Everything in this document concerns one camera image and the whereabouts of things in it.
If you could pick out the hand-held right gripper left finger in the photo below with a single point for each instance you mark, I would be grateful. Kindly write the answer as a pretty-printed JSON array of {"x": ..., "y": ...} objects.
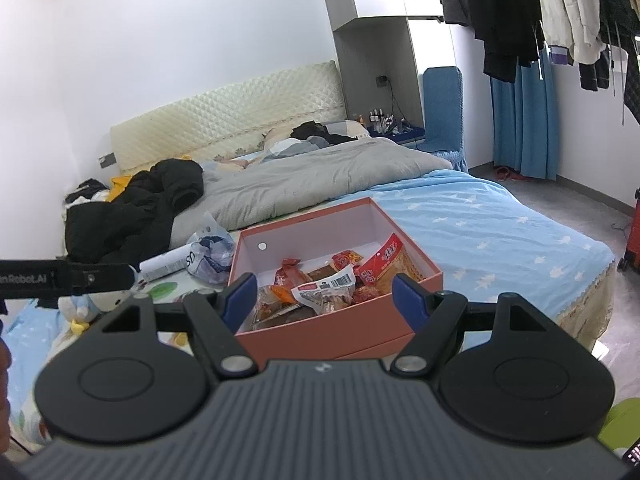
[{"x": 240, "y": 300}]

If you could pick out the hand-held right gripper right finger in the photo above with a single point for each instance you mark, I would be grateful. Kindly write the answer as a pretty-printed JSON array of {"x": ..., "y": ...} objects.
[{"x": 410, "y": 302}]

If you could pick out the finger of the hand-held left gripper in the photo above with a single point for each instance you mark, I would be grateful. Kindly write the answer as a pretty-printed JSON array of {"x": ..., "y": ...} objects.
[{"x": 95, "y": 277}]

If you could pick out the clear orange-brown snack packet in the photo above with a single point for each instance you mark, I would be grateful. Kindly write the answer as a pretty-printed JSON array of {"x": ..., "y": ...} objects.
[{"x": 280, "y": 310}]

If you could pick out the large tan snack packet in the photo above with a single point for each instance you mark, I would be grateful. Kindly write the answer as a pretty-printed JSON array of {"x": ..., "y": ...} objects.
[{"x": 395, "y": 260}]

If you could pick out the orange snack packet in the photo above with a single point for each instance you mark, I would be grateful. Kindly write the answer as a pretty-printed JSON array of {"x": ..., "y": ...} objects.
[{"x": 290, "y": 275}]

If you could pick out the red foil snack packet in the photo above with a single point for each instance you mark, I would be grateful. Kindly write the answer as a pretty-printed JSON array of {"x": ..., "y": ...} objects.
[{"x": 347, "y": 260}]

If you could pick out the clear packet with brown bun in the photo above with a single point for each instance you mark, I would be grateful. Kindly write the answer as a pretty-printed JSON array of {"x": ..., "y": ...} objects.
[{"x": 320, "y": 274}]

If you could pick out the white barcode snack packet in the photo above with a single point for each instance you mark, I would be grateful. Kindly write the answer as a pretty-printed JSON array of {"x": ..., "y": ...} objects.
[{"x": 325, "y": 292}]

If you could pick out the orange cardboard box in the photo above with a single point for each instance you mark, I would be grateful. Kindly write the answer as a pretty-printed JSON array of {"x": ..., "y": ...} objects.
[{"x": 325, "y": 340}]

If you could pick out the person's left forearm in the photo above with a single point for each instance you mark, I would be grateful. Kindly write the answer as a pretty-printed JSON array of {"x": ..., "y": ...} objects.
[{"x": 4, "y": 385}]

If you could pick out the white blue plush penguin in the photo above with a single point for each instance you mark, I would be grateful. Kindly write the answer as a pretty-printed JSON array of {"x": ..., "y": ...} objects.
[{"x": 102, "y": 305}]

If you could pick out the blue white tissue pack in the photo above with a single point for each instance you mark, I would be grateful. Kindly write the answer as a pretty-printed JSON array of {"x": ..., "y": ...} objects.
[{"x": 210, "y": 255}]

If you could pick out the black puffer jacket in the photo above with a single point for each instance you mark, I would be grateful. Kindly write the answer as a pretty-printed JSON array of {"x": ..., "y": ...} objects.
[{"x": 125, "y": 210}]

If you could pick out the pile of folded clothes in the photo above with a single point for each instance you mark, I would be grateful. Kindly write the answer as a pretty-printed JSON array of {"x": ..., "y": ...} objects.
[{"x": 85, "y": 190}]

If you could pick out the grey quilt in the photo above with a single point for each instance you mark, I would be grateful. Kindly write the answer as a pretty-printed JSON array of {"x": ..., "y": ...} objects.
[{"x": 310, "y": 175}]

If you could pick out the red slippers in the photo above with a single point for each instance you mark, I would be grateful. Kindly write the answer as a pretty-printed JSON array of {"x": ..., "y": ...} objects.
[{"x": 507, "y": 174}]

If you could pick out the peach floral pillow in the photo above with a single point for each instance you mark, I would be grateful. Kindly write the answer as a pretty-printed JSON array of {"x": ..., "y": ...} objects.
[{"x": 277, "y": 142}]

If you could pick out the blue bedside table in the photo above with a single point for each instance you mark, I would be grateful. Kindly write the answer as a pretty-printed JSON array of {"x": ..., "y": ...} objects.
[{"x": 395, "y": 132}]

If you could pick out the white pillow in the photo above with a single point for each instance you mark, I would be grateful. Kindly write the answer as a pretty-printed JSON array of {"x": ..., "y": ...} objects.
[{"x": 356, "y": 129}]

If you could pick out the dark clothes heap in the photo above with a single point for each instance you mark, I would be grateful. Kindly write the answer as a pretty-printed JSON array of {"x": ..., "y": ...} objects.
[{"x": 320, "y": 135}]

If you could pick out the cluster of small bottles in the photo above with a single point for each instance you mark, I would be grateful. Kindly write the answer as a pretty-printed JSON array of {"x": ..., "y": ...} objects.
[{"x": 380, "y": 119}]

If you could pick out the cream quilted headboard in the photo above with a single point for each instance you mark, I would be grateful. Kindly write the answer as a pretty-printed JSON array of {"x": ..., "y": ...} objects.
[{"x": 225, "y": 110}]

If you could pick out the blue chair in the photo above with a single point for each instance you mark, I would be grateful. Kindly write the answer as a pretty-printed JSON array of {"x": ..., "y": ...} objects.
[{"x": 442, "y": 110}]

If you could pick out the blue curtain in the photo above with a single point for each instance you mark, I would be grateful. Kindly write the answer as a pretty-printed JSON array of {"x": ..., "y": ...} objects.
[{"x": 525, "y": 120}]

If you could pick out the red suitcase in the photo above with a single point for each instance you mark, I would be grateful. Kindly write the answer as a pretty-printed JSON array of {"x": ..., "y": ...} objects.
[{"x": 631, "y": 230}]

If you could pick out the grey bedside niche cabinet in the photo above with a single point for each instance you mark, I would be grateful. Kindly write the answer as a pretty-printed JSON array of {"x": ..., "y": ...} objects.
[{"x": 350, "y": 70}]

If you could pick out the lime green object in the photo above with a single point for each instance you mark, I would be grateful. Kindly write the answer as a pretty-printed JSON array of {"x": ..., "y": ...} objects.
[{"x": 620, "y": 425}]

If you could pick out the black device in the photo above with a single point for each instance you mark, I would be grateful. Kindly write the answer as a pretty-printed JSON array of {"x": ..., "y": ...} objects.
[{"x": 632, "y": 452}]

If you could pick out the black hanging garment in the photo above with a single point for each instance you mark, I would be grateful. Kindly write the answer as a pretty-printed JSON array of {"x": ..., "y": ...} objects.
[{"x": 505, "y": 20}]

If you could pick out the white hanging jacket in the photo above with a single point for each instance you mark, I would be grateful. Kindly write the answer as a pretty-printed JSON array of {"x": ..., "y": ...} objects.
[{"x": 570, "y": 10}]

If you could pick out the dark plaid hanging garments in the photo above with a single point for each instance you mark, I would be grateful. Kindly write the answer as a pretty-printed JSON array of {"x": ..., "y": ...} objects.
[{"x": 620, "y": 35}]

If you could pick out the grey wall socket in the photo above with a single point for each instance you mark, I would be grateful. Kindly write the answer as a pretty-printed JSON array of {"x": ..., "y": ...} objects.
[{"x": 106, "y": 161}]

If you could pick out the black wall socket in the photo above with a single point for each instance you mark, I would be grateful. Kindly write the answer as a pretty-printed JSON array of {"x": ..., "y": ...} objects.
[{"x": 382, "y": 80}]

